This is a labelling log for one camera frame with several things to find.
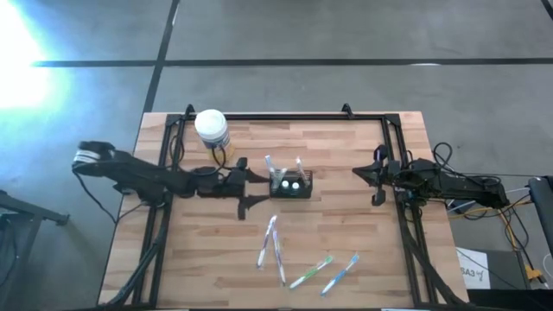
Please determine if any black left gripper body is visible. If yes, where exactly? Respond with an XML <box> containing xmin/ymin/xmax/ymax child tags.
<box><xmin>197</xmin><ymin>156</ymin><xmax>249</xmax><ymax>220</ymax></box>

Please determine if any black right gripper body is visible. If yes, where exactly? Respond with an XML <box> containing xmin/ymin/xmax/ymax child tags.
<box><xmin>372</xmin><ymin>144</ymin><xmax>406</xmax><ymax>207</ymax></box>

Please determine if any green toothbrush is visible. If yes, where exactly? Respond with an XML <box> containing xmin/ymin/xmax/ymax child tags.
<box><xmin>288</xmin><ymin>254</ymin><xmax>334</xmax><ymax>290</ymax></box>
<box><xmin>274</xmin><ymin>167</ymin><xmax>289</xmax><ymax>191</ymax></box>

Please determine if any purple toothbrush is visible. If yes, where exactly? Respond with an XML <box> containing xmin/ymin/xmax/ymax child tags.
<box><xmin>271</xmin><ymin>230</ymin><xmax>288</xmax><ymax>288</ymax></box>
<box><xmin>256</xmin><ymin>214</ymin><xmax>278</xmax><ymax>270</ymax></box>

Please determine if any black wire caddy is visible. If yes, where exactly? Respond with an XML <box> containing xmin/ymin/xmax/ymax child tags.
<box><xmin>268</xmin><ymin>169</ymin><xmax>314</xmax><ymax>200</ymax></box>

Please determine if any white wipes canister yellow label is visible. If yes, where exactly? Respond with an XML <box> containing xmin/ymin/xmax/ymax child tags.
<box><xmin>194</xmin><ymin>108</ymin><xmax>237</xmax><ymax>162</ymax></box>

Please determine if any white paper label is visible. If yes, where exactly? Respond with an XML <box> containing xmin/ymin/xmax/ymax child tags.
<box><xmin>456</xmin><ymin>247</ymin><xmax>492</xmax><ymax>290</ymax></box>

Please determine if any dark grey box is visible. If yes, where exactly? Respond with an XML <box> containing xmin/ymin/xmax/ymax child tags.
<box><xmin>456</xmin><ymin>247</ymin><xmax>531</xmax><ymax>291</ymax></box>

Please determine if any black floor case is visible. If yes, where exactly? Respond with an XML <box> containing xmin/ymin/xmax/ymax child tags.
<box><xmin>466</xmin><ymin>288</ymin><xmax>553</xmax><ymax>311</ymax></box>

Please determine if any black metal stand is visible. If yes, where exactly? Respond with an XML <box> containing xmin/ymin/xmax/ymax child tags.
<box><xmin>0</xmin><ymin>188</ymin><xmax>71</xmax><ymax>303</ymax></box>

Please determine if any left arm black wrist cable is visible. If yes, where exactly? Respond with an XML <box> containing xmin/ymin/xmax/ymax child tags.
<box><xmin>211</xmin><ymin>144</ymin><xmax>231</xmax><ymax>170</ymax></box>

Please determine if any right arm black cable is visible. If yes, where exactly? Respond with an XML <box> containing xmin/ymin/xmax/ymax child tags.
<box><xmin>431</xmin><ymin>141</ymin><xmax>505</xmax><ymax>187</ymax></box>

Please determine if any black aluminium table frame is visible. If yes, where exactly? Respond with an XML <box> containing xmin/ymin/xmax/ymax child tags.
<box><xmin>99</xmin><ymin>102</ymin><xmax>467</xmax><ymax>311</ymax></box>

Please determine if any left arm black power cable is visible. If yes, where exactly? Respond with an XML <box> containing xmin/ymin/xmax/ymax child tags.
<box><xmin>72</xmin><ymin>168</ymin><xmax>118</xmax><ymax>225</ymax></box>

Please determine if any white cable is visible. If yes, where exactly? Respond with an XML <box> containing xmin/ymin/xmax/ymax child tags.
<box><xmin>447</xmin><ymin>187</ymin><xmax>531</xmax><ymax>213</ymax></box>

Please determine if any yellow cable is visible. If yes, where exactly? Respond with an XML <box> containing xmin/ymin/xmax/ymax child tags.
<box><xmin>448</xmin><ymin>198</ymin><xmax>546</xmax><ymax>284</ymax></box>

